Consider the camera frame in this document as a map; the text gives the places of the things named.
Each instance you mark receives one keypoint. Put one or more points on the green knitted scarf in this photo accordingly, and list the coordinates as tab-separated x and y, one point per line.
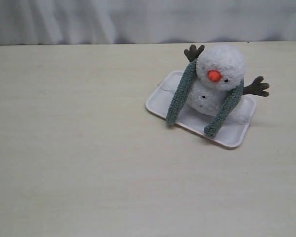
181	96

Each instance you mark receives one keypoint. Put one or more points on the white plush snowman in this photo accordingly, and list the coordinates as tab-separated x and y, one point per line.
223	53

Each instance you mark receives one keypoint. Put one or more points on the white rectangular plastic tray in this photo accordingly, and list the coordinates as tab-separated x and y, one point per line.
230	135

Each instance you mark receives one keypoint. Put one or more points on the white backdrop curtain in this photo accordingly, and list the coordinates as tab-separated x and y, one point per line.
145	21

